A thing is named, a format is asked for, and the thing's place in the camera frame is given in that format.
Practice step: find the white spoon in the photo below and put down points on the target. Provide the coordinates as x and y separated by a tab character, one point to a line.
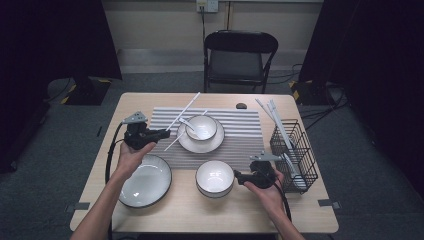
190	126
290	163

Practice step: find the white bowl dark rim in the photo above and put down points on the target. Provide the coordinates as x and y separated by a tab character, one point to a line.
215	178
205	126

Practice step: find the grey striped placemat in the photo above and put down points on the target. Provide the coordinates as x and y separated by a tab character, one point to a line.
243	133

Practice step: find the white plate dark rim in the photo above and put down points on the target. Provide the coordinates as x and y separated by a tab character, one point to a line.
153	183
200	146

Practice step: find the black stand base yellow tape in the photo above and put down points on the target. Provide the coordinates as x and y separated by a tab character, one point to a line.
86	91
311	93

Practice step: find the black marker pen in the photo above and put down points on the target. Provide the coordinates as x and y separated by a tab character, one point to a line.
99	131

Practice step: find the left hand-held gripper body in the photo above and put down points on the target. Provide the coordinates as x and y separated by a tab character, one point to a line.
138	136

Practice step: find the person's right hand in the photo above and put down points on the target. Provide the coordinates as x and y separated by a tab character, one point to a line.
270	201

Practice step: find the black folding chair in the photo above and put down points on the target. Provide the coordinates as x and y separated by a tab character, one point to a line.
238	63

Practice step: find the white chopstick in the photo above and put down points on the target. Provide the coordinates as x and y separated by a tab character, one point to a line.
173	142
185	109

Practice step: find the bundle of white chopsticks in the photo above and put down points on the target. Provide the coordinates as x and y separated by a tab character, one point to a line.
276	120

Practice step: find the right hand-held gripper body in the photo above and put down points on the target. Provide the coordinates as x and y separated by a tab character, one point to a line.
261	175

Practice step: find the thin wall conduit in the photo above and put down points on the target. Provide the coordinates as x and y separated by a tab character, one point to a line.
228	16

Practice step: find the grey tape strip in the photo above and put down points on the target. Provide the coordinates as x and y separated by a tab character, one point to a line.
77	207
328	203

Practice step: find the person's left hand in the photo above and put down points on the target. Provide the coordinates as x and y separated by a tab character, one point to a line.
130	161

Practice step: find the dark curtain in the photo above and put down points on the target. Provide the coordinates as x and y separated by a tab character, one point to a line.
40	50
376	66

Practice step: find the white wall outlet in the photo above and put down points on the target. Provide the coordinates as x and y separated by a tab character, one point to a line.
207	5

